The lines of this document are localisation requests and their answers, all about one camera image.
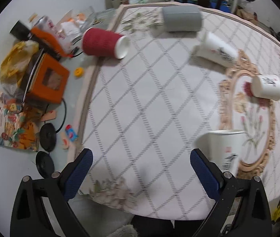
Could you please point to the colourful snack bag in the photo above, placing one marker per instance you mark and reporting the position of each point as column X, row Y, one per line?
column 18, row 124

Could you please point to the floral diamond pattern tablecloth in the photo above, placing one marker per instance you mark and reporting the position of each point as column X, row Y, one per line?
column 141, row 116

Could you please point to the grey ribbed cup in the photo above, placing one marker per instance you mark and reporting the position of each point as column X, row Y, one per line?
column 182, row 18

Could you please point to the small yellow cap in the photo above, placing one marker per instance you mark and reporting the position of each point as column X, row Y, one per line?
column 79, row 72

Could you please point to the red ribbed paper cup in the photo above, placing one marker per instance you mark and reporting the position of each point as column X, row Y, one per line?
column 102, row 43

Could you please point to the yellow plastic bag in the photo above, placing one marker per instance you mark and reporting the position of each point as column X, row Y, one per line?
column 15, row 64

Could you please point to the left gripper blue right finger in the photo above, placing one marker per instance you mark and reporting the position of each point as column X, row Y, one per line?
column 203, row 169

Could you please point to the orange box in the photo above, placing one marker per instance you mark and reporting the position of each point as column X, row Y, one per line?
column 45, row 79

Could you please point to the cardboard box on floor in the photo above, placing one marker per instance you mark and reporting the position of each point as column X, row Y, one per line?
column 251, row 17

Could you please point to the white paper cup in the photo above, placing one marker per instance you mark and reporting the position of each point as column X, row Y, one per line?
column 216, row 50
column 266, row 87
column 223, row 147

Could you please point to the black bottle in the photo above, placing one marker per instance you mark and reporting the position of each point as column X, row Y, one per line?
column 23, row 33

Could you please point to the black round lid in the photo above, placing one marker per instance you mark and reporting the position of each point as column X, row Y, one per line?
column 47, row 136

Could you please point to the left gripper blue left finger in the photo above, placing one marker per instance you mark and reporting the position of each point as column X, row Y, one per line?
column 75, row 172

